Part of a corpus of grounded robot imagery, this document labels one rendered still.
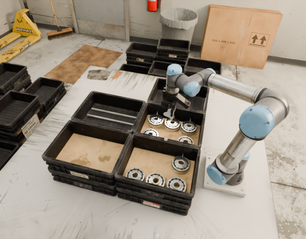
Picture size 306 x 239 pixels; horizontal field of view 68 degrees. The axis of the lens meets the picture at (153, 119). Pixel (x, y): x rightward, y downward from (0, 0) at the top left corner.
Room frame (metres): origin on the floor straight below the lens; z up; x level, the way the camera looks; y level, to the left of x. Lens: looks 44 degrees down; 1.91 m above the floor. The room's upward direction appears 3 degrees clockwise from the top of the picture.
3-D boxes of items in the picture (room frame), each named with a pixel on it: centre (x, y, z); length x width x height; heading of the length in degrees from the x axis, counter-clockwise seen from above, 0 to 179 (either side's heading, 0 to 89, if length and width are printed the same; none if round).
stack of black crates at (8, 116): (1.43, 1.22, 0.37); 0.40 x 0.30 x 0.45; 168
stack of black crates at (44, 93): (1.82, 1.14, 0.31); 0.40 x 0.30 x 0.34; 168
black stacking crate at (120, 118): (1.08, 0.28, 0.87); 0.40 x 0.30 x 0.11; 77
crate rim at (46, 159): (0.79, 0.34, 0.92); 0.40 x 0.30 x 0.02; 77
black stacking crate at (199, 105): (1.29, -0.18, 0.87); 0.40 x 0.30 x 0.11; 77
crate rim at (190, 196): (0.70, -0.05, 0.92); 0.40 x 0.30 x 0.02; 77
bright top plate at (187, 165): (0.75, -0.17, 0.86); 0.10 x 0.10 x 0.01
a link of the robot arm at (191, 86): (0.95, -0.18, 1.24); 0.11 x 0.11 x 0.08; 42
